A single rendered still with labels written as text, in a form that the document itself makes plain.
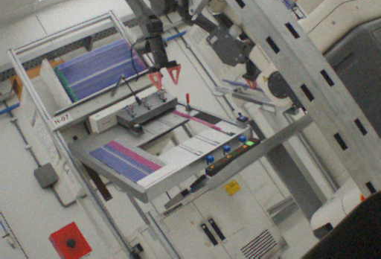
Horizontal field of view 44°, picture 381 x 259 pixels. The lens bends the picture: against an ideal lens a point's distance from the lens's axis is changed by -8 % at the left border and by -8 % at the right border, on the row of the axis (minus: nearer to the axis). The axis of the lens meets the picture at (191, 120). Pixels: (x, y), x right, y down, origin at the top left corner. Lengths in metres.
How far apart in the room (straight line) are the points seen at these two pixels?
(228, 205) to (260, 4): 2.34
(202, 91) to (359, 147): 4.63
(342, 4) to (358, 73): 0.21
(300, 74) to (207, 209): 2.27
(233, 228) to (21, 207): 2.01
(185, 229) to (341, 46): 1.42
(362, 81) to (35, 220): 3.13
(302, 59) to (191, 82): 4.62
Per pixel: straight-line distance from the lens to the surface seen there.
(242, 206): 2.77
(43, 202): 4.17
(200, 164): 2.39
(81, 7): 5.16
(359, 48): 1.50
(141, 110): 2.83
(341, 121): 0.42
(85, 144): 2.74
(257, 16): 0.44
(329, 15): 1.53
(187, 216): 2.62
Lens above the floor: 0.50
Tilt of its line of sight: 9 degrees up
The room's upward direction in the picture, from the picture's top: 34 degrees counter-clockwise
